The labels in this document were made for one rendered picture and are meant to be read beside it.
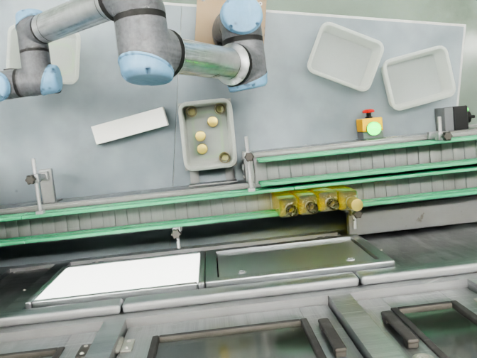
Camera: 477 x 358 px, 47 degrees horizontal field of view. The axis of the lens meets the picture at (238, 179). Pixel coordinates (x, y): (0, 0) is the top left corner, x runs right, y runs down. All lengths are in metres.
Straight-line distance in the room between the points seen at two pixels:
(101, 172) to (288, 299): 0.90
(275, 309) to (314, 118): 0.84
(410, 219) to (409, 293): 0.59
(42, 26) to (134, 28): 0.34
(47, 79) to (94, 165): 0.48
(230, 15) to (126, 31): 0.42
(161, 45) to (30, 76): 0.43
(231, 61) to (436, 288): 0.75
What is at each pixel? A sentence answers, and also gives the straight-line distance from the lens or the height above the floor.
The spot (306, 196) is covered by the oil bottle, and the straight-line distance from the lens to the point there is 1.56.
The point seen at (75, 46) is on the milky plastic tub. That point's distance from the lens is 1.91.
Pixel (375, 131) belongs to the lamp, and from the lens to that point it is 1.83.
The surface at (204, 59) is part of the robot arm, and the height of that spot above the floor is 1.25.
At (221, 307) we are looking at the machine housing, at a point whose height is 1.43.
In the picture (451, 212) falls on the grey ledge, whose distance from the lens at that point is 1.92.
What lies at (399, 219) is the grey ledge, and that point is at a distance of 1.86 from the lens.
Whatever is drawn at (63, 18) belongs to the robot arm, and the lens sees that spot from 1.42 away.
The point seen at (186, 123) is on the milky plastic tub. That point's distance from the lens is 1.83.
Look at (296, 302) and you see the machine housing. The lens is 1.25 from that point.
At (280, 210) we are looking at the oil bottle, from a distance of 1.55.
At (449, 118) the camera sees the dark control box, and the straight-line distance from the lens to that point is 1.94.
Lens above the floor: 2.60
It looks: 84 degrees down
